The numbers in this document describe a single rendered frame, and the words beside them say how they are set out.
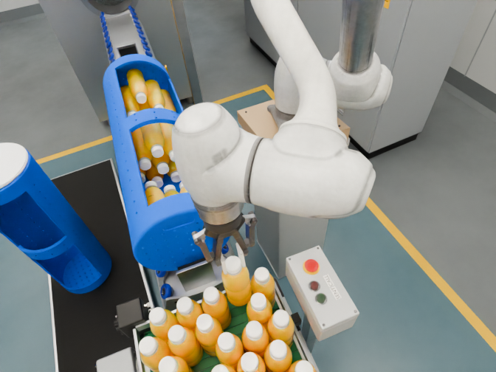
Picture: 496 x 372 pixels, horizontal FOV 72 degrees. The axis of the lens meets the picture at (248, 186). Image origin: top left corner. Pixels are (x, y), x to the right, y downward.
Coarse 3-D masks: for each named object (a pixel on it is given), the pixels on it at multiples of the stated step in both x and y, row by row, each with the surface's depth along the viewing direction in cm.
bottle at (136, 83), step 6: (132, 72) 141; (138, 72) 142; (132, 78) 138; (138, 78) 138; (144, 78) 143; (132, 84) 135; (138, 84) 135; (144, 84) 137; (132, 90) 135; (138, 90) 134; (144, 90) 135
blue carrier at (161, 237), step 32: (128, 64) 142; (160, 64) 145; (128, 128) 111; (128, 160) 104; (128, 192) 98; (128, 224) 96; (160, 224) 87; (192, 224) 92; (160, 256) 97; (192, 256) 103
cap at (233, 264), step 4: (232, 256) 81; (228, 260) 80; (232, 260) 80; (236, 260) 80; (240, 260) 80; (228, 264) 79; (232, 264) 79; (236, 264) 79; (240, 264) 79; (228, 268) 79; (232, 268) 79; (236, 268) 79; (240, 268) 80; (232, 272) 79; (236, 272) 80
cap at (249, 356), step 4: (248, 352) 77; (244, 356) 77; (248, 356) 77; (252, 356) 77; (256, 356) 77; (244, 360) 76; (248, 360) 76; (252, 360) 76; (256, 360) 76; (244, 364) 76; (248, 364) 76; (252, 364) 76; (256, 364) 76; (244, 368) 75; (248, 368) 75; (252, 368) 75
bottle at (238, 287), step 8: (240, 272) 81; (248, 272) 84; (224, 280) 82; (232, 280) 81; (240, 280) 81; (248, 280) 84; (224, 288) 87; (232, 288) 82; (240, 288) 83; (248, 288) 87; (232, 296) 87; (240, 296) 87; (248, 296) 90; (232, 304) 92; (240, 304) 91
